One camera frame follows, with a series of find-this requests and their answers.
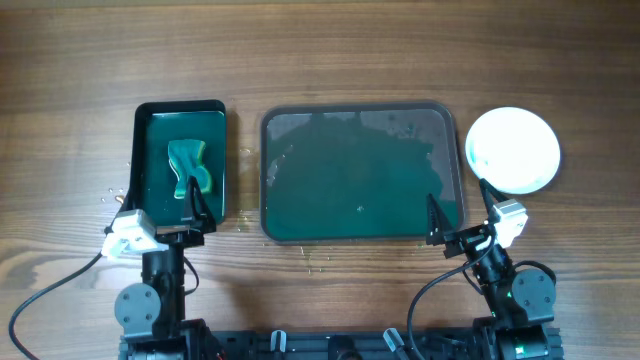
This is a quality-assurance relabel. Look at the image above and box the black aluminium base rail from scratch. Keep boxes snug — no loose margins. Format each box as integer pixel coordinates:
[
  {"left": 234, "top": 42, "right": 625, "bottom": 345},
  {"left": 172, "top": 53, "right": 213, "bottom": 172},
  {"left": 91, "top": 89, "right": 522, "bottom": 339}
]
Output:
[{"left": 118, "top": 327, "right": 565, "bottom": 360}]

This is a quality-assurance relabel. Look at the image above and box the dark grey serving tray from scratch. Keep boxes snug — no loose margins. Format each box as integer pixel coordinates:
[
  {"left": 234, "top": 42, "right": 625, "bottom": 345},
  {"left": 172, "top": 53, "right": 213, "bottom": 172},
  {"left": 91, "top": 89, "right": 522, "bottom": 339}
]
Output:
[{"left": 260, "top": 101, "right": 466, "bottom": 245}]

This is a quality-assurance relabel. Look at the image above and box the green yellow sponge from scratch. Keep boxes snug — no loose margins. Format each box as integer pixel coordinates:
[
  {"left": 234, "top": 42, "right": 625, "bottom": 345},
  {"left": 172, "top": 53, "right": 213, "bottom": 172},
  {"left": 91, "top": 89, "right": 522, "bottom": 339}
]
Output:
[{"left": 168, "top": 139, "right": 214, "bottom": 199}]

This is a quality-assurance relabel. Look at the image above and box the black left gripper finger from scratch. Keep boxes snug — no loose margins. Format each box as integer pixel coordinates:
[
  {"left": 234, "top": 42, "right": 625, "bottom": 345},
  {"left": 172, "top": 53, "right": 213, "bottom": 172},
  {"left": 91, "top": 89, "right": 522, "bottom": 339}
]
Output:
[
  {"left": 104, "top": 188, "right": 140, "bottom": 235},
  {"left": 181, "top": 176, "right": 216, "bottom": 224}
]

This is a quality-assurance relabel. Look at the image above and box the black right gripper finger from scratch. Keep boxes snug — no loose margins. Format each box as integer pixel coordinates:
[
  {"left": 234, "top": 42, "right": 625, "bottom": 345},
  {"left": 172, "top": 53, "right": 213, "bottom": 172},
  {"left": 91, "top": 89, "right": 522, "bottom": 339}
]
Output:
[
  {"left": 479, "top": 178, "right": 508, "bottom": 223},
  {"left": 426, "top": 194, "right": 454, "bottom": 238}
]

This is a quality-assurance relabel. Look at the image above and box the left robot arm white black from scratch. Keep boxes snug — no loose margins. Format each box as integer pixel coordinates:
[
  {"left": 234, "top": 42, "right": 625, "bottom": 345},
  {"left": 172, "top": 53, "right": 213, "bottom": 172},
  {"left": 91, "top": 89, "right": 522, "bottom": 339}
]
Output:
[{"left": 101, "top": 176, "right": 227, "bottom": 360}]

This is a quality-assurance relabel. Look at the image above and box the black water tray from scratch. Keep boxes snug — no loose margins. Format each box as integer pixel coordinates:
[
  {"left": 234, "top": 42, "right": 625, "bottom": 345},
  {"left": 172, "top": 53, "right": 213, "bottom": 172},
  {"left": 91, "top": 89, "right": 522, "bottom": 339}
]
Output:
[{"left": 127, "top": 99, "right": 227, "bottom": 226}]

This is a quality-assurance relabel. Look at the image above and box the white plate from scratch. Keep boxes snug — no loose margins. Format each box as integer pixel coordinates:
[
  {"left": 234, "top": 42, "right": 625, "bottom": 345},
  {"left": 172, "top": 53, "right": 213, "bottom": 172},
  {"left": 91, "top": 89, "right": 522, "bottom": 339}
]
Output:
[{"left": 465, "top": 107, "right": 561, "bottom": 195}]

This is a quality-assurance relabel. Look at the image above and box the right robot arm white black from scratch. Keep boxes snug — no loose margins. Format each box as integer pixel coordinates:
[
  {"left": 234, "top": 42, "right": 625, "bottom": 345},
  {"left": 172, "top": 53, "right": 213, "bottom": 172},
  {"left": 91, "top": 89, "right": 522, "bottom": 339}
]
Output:
[{"left": 408, "top": 179, "right": 564, "bottom": 360}]

